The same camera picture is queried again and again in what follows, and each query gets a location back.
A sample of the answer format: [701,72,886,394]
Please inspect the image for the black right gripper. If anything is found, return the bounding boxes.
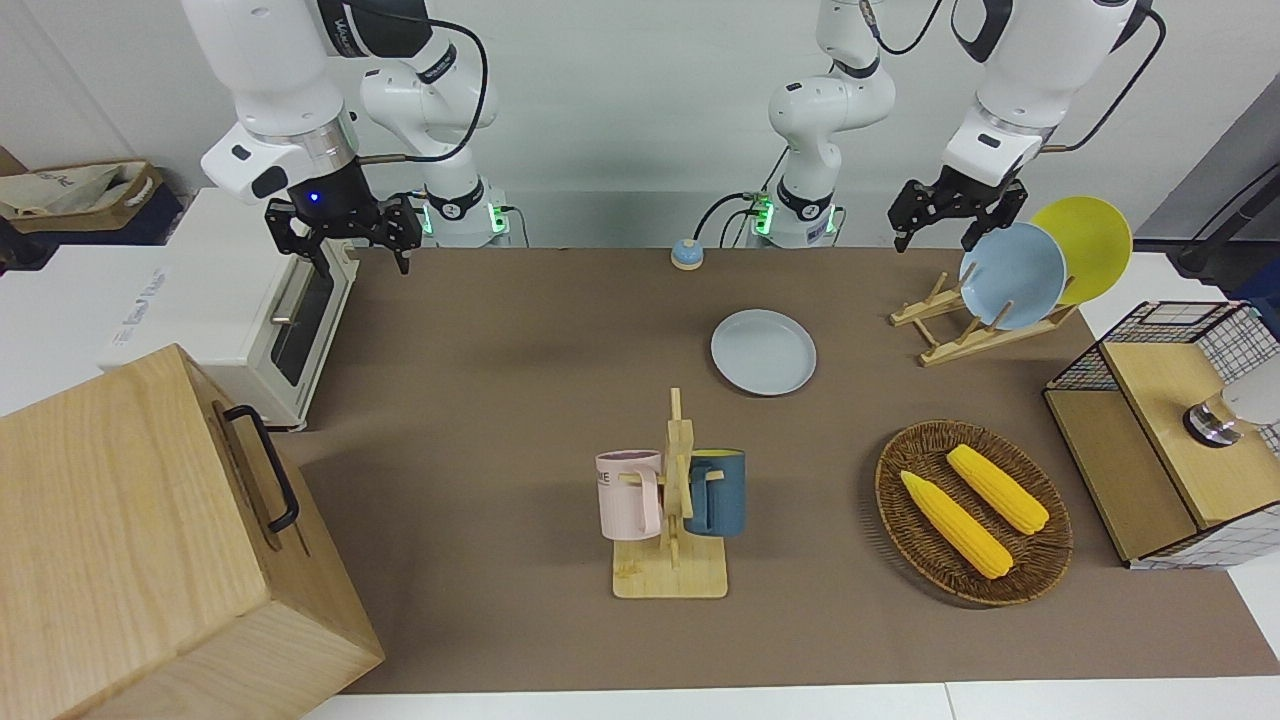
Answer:
[264,156,424,290]

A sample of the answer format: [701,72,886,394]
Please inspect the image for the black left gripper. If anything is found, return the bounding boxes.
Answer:
[888,164,1030,254]

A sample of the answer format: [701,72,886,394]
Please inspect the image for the gray plate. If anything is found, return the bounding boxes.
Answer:
[711,309,818,398]

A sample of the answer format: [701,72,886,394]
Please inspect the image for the light blue plate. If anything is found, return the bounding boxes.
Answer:
[959,222,1069,332]

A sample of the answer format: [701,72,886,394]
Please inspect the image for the wooden plate rack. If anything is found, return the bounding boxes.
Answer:
[889,272,1080,368]

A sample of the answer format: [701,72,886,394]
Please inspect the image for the yellow plate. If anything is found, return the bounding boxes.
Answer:
[1030,196,1135,308]

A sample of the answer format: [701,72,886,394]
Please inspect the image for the white toaster oven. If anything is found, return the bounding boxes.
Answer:
[98,187,360,433]

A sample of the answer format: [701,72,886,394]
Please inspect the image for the dark blue crate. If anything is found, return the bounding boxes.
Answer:
[0,183,187,274]

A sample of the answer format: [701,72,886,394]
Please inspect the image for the brown table mat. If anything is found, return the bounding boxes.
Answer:
[268,245,1280,697]

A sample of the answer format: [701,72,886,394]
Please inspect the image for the yellow corn cob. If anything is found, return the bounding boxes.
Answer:
[900,470,1015,581]
[946,444,1051,537]

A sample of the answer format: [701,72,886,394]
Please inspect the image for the black stand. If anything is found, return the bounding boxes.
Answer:
[1174,164,1280,277]

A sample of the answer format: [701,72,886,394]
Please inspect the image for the brown paper bag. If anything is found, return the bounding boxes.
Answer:
[0,159,165,235]

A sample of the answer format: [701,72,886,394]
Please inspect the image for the brown wicker basket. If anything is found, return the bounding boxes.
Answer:
[875,419,1075,608]

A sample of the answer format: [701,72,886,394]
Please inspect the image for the white bulb with silver base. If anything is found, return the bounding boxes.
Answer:
[1182,368,1280,449]

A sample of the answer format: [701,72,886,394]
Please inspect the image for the dark blue mug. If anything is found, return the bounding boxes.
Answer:
[684,448,748,539]

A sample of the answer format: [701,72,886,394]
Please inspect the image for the pink mug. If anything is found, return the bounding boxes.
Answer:
[595,449,666,543]

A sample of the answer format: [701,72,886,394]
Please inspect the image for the large wooden box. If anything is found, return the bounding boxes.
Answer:
[0,343,387,720]

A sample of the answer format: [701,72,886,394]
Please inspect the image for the wooden mug stand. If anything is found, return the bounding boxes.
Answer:
[612,387,730,601]

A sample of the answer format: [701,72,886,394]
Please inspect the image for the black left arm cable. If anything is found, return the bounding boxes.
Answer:
[1038,4,1169,154]

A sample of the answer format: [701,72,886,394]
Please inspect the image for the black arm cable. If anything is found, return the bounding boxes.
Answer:
[1038,4,1169,154]
[338,0,492,167]

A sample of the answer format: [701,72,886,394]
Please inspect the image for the black box handle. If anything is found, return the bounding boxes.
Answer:
[221,404,302,535]

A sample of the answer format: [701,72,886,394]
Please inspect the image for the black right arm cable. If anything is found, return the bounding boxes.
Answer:
[338,0,492,167]

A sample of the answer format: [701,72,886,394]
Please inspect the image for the black base cable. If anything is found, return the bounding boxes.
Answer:
[694,146,792,248]

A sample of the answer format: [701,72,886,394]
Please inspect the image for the wire and wood shelf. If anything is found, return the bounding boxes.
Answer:
[1042,300,1280,572]

